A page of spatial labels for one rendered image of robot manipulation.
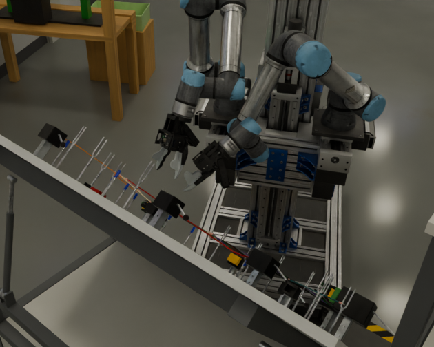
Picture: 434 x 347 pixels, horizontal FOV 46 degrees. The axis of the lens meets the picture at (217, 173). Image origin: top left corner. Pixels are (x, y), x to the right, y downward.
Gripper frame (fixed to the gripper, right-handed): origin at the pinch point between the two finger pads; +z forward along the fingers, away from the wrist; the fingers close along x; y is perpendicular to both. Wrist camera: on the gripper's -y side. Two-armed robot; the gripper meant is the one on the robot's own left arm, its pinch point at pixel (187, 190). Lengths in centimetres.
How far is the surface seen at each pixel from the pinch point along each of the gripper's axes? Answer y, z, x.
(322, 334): -7, -10, 120
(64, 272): 6, 58, -10
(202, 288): 1, 3, 94
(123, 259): -6.7, 38.9, -14.7
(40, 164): 38, 12, 80
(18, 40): 170, 56, -382
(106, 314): -13, 51, 10
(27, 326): 7, 61, 35
